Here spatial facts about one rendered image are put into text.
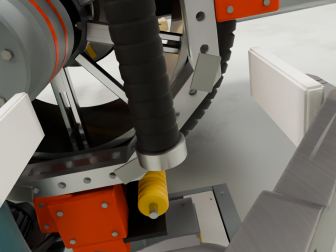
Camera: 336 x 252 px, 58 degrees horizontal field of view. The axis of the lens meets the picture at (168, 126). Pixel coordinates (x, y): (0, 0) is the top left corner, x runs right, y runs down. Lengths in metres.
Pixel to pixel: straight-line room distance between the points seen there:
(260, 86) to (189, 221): 0.80
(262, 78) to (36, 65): 0.24
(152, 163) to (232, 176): 1.22
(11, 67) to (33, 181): 0.29
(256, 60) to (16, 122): 0.13
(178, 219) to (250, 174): 0.60
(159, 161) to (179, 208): 0.75
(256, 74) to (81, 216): 0.47
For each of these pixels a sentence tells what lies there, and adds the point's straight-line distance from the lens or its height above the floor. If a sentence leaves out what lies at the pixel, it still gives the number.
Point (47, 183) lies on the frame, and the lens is 0.56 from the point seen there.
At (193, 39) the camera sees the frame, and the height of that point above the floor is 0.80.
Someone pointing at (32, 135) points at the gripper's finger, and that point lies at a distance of 0.19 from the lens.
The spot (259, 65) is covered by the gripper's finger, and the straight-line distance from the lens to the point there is 0.17.
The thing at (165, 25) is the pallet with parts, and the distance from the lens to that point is 5.31.
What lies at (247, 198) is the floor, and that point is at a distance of 1.34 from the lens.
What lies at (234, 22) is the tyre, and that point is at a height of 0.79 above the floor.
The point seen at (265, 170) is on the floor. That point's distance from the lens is 1.49.
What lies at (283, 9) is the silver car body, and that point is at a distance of 0.87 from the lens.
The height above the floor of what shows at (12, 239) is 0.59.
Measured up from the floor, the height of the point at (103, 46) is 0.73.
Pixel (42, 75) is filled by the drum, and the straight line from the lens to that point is 0.37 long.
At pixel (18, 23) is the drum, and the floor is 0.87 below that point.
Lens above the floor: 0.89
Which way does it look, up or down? 27 degrees down
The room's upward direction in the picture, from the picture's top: 11 degrees counter-clockwise
